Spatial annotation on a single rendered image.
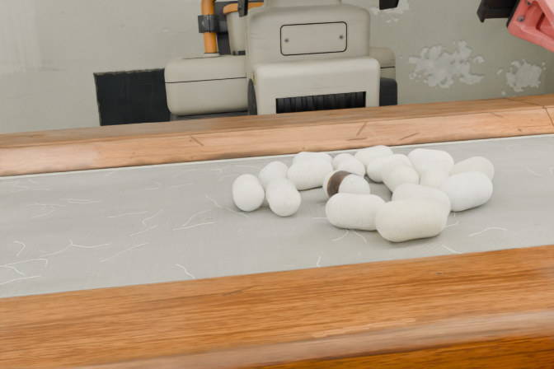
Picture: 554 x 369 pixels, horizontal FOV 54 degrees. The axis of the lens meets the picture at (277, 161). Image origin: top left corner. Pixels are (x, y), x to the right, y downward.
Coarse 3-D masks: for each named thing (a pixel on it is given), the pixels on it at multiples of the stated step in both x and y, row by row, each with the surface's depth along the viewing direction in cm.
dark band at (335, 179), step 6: (336, 174) 35; (342, 174) 34; (348, 174) 34; (354, 174) 35; (330, 180) 35; (336, 180) 34; (330, 186) 35; (336, 186) 34; (330, 192) 35; (336, 192) 34; (330, 198) 35
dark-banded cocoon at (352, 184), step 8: (328, 176) 35; (352, 176) 34; (360, 176) 34; (344, 184) 34; (352, 184) 33; (360, 184) 33; (368, 184) 34; (344, 192) 34; (352, 192) 33; (360, 192) 33; (368, 192) 34
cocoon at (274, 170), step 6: (276, 162) 39; (282, 162) 40; (264, 168) 38; (270, 168) 38; (276, 168) 38; (282, 168) 39; (288, 168) 40; (264, 174) 38; (270, 174) 38; (276, 174) 38; (282, 174) 38; (264, 180) 38; (270, 180) 38; (264, 186) 38
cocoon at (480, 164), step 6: (474, 156) 37; (480, 156) 37; (462, 162) 35; (468, 162) 35; (474, 162) 35; (480, 162) 36; (486, 162) 36; (456, 168) 35; (462, 168) 35; (468, 168) 35; (474, 168) 35; (480, 168) 35; (486, 168) 36; (492, 168) 36; (450, 174) 36; (456, 174) 35; (486, 174) 36; (492, 174) 36
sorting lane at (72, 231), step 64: (0, 192) 43; (64, 192) 42; (128, 192) 41; (192, 192) 40; (320, 192) 38; (384, 192) 37; (512, 192) 35; (0, 256) 30; (64, 256) 29; (128, 256) 28; (192, 256) 28; (256, 256) 27; (320, 256) 27; (384, 256) 27
